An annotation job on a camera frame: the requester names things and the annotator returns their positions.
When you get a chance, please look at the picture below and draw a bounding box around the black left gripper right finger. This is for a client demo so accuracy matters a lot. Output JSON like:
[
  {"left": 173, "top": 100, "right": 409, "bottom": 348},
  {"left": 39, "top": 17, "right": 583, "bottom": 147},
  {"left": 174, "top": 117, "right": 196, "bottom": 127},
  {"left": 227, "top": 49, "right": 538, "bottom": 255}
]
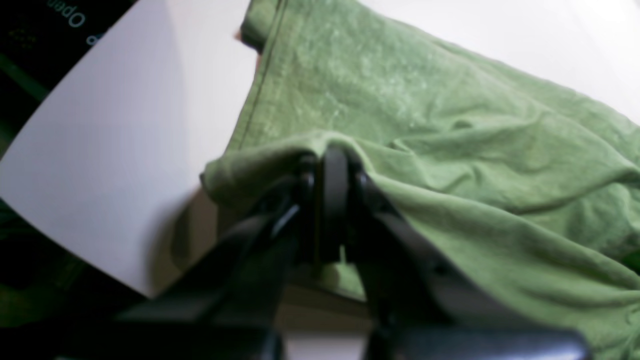
[{"left": 340, "top": 149, "right": 591, "bottom": 360}]

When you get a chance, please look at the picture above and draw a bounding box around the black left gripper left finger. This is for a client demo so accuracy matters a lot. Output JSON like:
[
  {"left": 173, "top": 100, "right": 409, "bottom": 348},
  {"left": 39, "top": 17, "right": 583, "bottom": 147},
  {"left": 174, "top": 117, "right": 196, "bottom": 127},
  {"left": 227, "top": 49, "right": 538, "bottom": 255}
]
[{"left": 56, "top": 148, "right": 341, "bottom": 360}]

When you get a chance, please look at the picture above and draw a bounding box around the olive green t-shirt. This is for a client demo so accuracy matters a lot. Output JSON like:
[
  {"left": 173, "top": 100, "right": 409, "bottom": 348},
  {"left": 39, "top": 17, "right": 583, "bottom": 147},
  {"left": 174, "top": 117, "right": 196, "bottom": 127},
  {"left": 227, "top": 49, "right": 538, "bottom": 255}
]
[{"left": 201, "top": 0, "right": 640, "bottom": 360}]

